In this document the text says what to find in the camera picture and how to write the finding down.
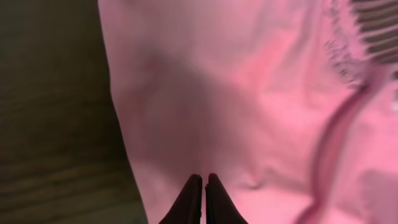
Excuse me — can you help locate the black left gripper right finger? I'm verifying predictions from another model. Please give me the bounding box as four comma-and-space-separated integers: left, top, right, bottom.
205, 173, 248, 224

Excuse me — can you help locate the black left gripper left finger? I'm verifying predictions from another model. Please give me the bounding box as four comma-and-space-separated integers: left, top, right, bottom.
159, 174, 202, 224

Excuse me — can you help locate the pink printed t-shirt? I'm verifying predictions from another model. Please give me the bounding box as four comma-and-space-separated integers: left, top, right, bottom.
98, 0, 397, 223

